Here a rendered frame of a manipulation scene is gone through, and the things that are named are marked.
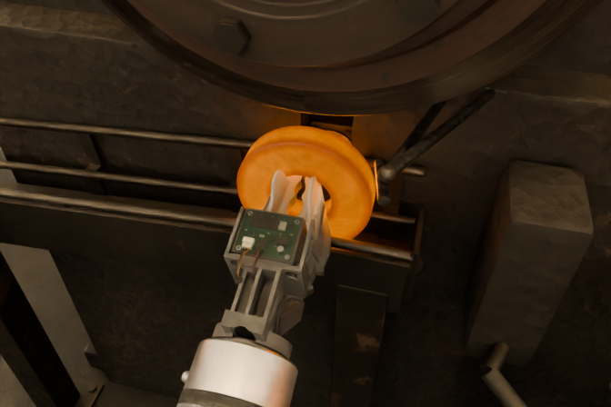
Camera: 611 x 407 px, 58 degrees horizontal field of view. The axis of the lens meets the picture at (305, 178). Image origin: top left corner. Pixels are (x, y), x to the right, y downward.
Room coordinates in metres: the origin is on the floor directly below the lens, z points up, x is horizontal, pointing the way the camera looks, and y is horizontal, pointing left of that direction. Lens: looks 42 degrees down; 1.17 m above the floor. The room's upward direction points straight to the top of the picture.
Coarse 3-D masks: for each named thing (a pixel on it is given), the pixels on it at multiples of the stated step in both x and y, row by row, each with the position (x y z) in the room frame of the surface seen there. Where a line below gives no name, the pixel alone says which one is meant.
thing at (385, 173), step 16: (480, 96) 0.45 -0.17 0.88; (432, 112) 0.43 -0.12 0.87; (464, 112) 0.41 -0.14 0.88; (416, 128) 0.39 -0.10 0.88; (448, 128) 0.38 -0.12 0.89; (416, 144) 0.34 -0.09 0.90; (432, 144) 0.35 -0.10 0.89; (384, 160) 0.35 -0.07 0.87; (400, 160) 0.32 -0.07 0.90; (384, 176) 0.30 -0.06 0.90; (384, 192) 0.31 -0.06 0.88
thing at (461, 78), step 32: (576, 0) 0.36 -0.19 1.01; (160, 32) 0.44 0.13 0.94; (512, 32) 0.37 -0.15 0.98; (544, 32) 0.37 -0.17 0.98; (192, 64) 0.44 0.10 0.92; (480, 64) 0.38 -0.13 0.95; (512, 64) 0.37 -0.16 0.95; (256, 96) 0.42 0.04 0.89; (288, 96) 0.41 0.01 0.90; (320, 96) 0.41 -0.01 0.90; (352, 96) 0.40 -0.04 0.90; (384, 96) 0.39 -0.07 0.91; (416, 96) 0.39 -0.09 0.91; (448, 96) 0.38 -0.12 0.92
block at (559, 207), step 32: (512, 192) 0.40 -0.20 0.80; (544, 192) 0.39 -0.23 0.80; (576, 192) 0.39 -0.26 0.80; (512, 224) 0.36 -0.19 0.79; (544, 224) 0.35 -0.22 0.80; (576, 224) 0.35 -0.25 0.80; (480, 256) 0.42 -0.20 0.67; (512, 256) 0.35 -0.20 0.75; (544, 256) 0.35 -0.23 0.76; (576, 256) 0.34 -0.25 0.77; (480, 288) 0.37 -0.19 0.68; (512, 288) 0.35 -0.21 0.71; (544, 288) 0.34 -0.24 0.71; (480, 320) 0.36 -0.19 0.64; (512, 320) 0.35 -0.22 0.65; (544, 320) 0.34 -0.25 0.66; (480, 352) 0.35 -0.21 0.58; (512, 352) 0.34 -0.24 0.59
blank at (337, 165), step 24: (264, 144) 0.46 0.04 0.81; (288, 144) 0.45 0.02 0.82; (312, 144) 0.44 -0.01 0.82; (336, 144) 0.45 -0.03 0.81; (240, 168) 0.46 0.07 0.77; (264, 168) 0.45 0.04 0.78; (288, 168) 0.44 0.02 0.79; (312, 168) 0.44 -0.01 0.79; (336, 168) 0.43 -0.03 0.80; (360, 168) 0.44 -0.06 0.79; (240, 192) 0.46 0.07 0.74; (264, 192) 0.45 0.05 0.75; (336, 192) 0.43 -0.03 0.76; (360, 192) 0.43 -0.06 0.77; (336, 216) 0.43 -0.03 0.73; (360, 216) 0.42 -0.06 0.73
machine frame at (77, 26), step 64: (0, 0) 0.67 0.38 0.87; (64, 0) 0.64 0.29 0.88; (0, 64) 0.61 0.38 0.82; (64, 64) 0.59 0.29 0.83; (128, 64) 0.56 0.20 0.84; (576, 64) 0.50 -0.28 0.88; (0, 128) 0.62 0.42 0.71; (128, 128) 0.57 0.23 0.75; (192, 128) 0.55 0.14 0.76; (256, 128) 0.53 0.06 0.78; (384, 128) 0.49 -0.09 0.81; (512, 128) 0.46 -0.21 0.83; (576, 128) 0.44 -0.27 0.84; (128, 192) 0.58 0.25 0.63; (192, 192) 0.55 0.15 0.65; (448, 192) 0.47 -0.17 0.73; (64, 256) 0.62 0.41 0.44; (448, 256) 0.46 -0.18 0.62; (128, 320) 0.60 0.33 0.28; (192, 320) 0.56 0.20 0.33; (320, 320) 0.51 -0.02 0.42; (448, 320) 0.46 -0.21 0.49; (576, 320) 0.42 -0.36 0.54; (128, 384) 0.61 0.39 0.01; (320, 384) 0.50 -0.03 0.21; (384, 384) 0.48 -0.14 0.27; (448, 384) 0.45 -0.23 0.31; (512, 384) 0.43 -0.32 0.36; (576, 384) 0.41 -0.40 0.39
